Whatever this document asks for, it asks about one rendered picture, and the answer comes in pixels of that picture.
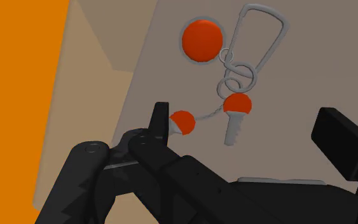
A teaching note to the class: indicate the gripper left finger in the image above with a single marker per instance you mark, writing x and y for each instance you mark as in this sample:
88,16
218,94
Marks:
154,155

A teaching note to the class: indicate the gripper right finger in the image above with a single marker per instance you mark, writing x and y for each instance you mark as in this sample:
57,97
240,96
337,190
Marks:
346,145

